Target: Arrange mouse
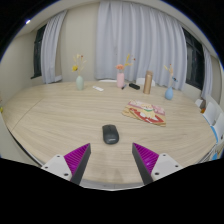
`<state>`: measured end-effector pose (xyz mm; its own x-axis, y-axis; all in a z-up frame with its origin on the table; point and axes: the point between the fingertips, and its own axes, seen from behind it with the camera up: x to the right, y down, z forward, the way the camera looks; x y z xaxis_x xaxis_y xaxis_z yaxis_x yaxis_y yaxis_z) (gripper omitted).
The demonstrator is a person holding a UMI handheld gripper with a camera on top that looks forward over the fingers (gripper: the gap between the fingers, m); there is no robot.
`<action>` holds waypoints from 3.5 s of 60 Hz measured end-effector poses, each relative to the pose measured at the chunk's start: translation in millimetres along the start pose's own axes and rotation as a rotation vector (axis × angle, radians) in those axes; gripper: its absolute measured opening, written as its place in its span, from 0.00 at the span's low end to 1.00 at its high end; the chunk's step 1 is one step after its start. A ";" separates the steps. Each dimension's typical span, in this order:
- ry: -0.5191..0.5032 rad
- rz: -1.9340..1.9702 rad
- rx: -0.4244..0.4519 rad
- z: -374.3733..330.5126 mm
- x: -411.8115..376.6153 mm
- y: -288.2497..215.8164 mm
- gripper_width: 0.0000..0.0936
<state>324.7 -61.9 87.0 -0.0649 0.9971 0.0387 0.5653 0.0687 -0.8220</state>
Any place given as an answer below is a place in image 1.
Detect black computer mouse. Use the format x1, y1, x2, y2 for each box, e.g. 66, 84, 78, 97
101, 124, 120, 145

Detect white and blue chairs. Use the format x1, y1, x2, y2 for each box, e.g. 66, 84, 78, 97
194, 94, 224, 161

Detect pale green vase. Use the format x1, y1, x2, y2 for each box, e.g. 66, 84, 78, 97
75, 75, 85, 91

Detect cartoon dog print mouse pad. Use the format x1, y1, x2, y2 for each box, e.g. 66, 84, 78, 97
121, 99, 167, 128

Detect wide white curtain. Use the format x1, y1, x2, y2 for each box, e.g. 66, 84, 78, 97
94, 0, 188, 91

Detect black rectangular case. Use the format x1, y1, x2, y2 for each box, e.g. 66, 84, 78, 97
128, 82, 141, 91

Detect yellow dried flower bunch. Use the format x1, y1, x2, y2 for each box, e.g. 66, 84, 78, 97
71, 53, 87, 77

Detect copper drink bottle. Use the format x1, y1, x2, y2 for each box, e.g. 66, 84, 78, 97
143, 70, 154, 95

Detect pink vase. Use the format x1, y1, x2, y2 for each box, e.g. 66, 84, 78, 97
116, 72, 125, 89

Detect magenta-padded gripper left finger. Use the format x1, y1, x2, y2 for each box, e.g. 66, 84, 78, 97
41, 142, 92, 186

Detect blue vase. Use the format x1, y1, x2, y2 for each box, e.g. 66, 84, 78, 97
164, 86, 174, 101

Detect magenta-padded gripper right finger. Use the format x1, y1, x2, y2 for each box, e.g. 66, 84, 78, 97
131, 142, 184, 186

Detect beige dried flower sprigs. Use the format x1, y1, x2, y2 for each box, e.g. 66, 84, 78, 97
163, 63, 179, 88

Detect orange dried flower bunch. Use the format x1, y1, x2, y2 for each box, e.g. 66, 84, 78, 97
115, 53, 137, 74

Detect narrow white curtain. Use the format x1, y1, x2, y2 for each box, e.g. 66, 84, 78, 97
200, 44, 214, 100
40, 9, 69, 85

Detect dark window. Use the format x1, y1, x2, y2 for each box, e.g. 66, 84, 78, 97
30, 23, 48, 80
182, 27, 206, 91

